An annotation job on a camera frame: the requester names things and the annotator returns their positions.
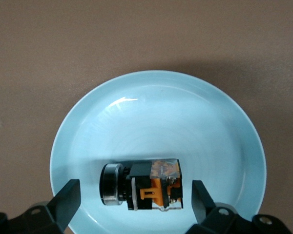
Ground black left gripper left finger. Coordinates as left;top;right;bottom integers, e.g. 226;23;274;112
0;179;82;234

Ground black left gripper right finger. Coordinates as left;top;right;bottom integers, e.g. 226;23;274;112
185;179;291;234

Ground orange and black push-button switch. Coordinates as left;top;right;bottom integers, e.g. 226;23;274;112
99;158;184;212

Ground light blue round plate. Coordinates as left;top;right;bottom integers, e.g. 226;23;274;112
49;70;267;234

